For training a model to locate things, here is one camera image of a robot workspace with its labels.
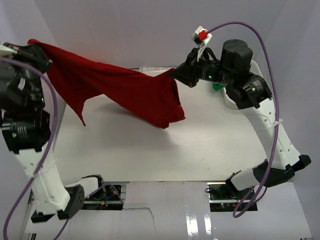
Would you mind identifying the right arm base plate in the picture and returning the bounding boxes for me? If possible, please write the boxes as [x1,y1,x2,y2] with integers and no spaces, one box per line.
[205,182,250,213]

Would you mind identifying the red t shirt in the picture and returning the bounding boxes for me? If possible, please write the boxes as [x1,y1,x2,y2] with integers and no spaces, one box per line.
[28,39,185,129]

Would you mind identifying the white label strip back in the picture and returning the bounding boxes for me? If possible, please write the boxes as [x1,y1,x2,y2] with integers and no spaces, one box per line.
[139,67,172,73]

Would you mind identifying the green t shirt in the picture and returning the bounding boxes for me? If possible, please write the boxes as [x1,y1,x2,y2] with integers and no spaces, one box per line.
[212,82,226,92]

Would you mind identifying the white plastic laundry basket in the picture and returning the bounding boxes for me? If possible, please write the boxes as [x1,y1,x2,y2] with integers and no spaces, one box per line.
[221,59,263,111]

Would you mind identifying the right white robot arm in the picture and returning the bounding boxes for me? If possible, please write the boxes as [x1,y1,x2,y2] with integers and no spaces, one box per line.
[169,26,311,200]

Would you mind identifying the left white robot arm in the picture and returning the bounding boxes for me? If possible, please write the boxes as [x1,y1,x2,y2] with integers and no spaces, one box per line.
[0,42,106,223]

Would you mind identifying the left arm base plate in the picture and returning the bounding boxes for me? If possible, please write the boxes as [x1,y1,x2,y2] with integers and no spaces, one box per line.
[81,184,126,211]

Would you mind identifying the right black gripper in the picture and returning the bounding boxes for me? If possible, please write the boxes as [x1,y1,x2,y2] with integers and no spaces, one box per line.
[169,47,235,88]

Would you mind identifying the white paper sheet front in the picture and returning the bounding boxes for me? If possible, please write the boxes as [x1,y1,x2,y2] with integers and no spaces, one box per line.
[25,182,312,240]

